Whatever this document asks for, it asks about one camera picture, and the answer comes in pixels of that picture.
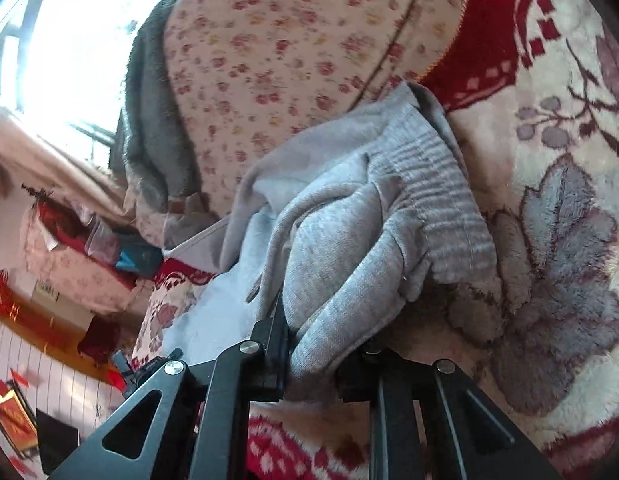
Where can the window frame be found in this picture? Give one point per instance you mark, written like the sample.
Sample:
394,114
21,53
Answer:
63,62

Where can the beige curtain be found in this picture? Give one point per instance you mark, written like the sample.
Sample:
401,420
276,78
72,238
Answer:
25,157

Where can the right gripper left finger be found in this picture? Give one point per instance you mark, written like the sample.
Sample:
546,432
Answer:
180,421

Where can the clear plastic bag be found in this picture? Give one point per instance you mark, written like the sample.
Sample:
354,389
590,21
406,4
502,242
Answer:
102,244

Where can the red floral plush blanket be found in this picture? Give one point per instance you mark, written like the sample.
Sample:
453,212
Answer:
531,89

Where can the dark red cloth on shelf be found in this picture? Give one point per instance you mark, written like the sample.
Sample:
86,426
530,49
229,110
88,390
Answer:
100,340

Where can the black wall television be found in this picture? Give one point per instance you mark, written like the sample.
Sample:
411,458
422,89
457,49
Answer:
56,441

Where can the grey knitted cardigan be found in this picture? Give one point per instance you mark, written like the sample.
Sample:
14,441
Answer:
151,147

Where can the pink floral quilt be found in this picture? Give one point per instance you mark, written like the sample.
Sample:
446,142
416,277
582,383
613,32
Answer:
249,74

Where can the teal bag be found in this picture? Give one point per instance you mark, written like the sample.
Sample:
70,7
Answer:
142,260

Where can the light grey sweatpants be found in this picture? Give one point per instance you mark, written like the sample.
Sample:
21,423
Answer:
341,226

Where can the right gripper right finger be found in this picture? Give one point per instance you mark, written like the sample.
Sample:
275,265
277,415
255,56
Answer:
434,421

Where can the framed red fu picture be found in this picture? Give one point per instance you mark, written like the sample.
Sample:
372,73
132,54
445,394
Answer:
17,424

